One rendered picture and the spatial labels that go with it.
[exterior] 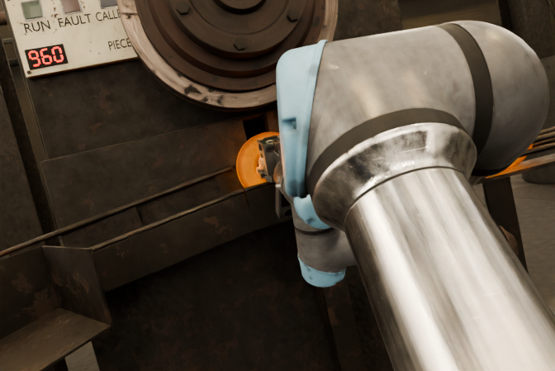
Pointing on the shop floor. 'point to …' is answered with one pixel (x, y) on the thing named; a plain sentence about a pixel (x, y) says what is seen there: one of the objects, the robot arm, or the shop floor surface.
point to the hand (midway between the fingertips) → (268, 157)
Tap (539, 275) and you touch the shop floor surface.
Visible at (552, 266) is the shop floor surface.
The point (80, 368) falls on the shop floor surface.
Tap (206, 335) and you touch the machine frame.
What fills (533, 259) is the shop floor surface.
